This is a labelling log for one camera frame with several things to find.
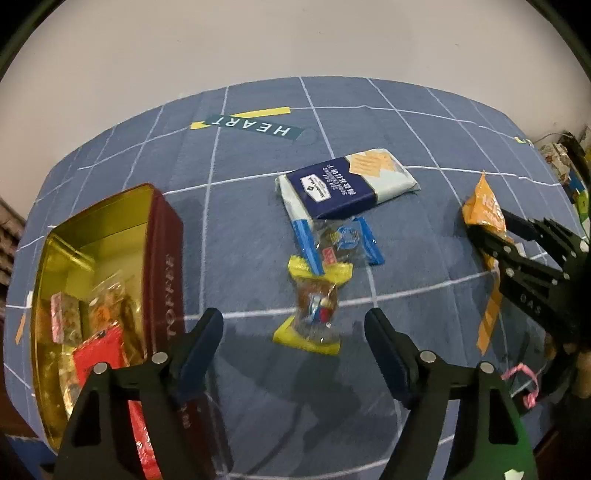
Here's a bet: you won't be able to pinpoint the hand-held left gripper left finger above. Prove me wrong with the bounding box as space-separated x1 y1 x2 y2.
53 307 225 480

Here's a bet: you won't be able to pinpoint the clear orange snack packet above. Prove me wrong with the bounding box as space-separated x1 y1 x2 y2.
88 281 130 333

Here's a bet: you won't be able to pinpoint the brown wooden furniture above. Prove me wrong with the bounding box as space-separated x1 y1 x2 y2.
0 196 26 287

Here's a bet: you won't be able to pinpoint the clear yellow-edged candy packet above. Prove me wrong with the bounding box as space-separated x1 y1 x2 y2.
272 255 354 355

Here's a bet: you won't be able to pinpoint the pink snack packet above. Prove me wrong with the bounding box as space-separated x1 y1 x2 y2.
50 293 84 344

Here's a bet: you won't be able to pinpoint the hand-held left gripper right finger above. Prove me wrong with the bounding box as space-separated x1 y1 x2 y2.
365 308 539 480

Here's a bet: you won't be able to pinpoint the clear blue-edged candy packet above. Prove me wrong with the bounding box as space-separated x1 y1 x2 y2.
291 216 385 278

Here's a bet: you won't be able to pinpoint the red snack packet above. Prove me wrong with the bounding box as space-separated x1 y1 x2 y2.
71 323 162 480

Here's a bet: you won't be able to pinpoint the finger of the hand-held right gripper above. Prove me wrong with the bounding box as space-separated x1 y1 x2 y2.
501 210 591 254
466 226 571 296

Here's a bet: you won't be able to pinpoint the red tin box gold interior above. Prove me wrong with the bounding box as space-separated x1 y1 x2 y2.
30 183 232 480

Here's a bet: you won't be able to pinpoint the pink ribbon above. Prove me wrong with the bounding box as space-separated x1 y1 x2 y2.
502 364 540 409

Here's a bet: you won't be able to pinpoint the navy and white cracker packet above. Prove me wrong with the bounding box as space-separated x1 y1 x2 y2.
276 148 421 221

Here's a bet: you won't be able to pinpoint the cluttered colourful items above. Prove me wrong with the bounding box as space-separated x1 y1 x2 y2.
538 131 591 217

